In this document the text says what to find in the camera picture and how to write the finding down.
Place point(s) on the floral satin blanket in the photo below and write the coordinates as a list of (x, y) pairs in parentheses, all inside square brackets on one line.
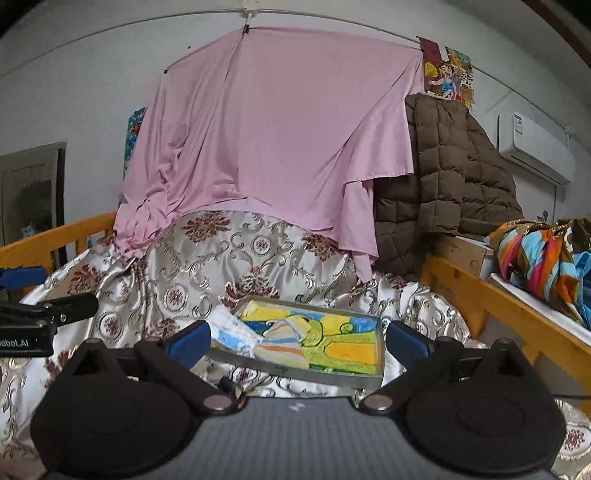
[(207, 258)]

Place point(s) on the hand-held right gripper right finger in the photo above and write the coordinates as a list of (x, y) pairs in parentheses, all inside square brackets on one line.
[(406, 342)]

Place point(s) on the pastel striped cloth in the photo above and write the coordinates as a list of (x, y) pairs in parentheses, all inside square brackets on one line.
[(281, 344)]

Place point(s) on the wooden bed frame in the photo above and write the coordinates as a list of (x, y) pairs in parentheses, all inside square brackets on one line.
[(485, 300)]

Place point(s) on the patterned wall hanging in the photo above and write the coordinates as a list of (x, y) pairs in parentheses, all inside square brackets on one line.
[(134, 138)]

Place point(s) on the light brown box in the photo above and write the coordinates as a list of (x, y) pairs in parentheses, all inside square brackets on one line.
[(464, 254)]

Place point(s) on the wall poster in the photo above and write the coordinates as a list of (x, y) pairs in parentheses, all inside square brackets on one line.
[(450, 76)]

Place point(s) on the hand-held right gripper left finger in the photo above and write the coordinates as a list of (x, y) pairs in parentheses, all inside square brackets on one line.
[(189, 342)]

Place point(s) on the pink bed sheet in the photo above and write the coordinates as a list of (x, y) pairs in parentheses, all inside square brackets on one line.
[(277, 138)]

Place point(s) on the white air conditioner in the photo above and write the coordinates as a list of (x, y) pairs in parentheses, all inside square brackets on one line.
[(531, 145)]

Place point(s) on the colourful cloth bundle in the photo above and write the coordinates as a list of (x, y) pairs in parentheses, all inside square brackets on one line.
[(540, 263)]

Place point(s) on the brown quilted jacket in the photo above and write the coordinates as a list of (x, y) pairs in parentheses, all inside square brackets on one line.
[(461, 175)]

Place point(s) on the metal tray with colourful lining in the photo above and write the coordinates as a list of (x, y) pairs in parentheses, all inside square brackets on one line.
[(323, 374)]

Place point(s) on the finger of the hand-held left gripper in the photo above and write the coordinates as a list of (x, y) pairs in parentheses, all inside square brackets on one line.
[(69, 308), (21, 278)]

